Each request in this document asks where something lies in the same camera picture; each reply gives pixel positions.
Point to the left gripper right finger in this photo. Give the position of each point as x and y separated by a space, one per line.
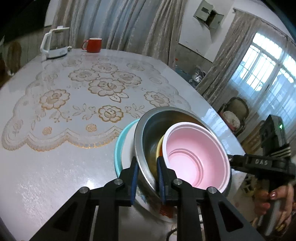
166 177

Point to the red bowl pink inside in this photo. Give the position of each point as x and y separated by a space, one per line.
196 156

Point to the yellow bowl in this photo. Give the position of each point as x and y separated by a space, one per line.
159 152

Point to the stainless steel bowl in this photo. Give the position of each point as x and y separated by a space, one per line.
150 128

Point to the wall electrical box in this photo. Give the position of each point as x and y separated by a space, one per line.
208 16

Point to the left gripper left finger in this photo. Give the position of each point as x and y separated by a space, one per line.
129 176

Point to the white electric kettle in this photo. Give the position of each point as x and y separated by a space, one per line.
55 43

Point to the grey curtain centre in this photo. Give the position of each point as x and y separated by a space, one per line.
150 28

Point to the lace floral table mat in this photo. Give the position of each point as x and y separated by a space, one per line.
85 100

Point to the wooden chair left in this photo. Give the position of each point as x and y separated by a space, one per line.
14 58

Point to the teal plate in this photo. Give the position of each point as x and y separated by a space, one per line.
119 146

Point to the right hand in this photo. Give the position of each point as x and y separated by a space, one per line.
285 194

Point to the grey curtain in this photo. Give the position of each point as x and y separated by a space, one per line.
236 43
150 28

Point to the armchair with cushion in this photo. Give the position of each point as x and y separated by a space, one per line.
234 113

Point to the white floral plate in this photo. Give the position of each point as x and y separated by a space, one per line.
149 202

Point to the grey curtain right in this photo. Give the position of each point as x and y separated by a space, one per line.
236 43

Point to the red mug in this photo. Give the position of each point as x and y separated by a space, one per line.
92 45

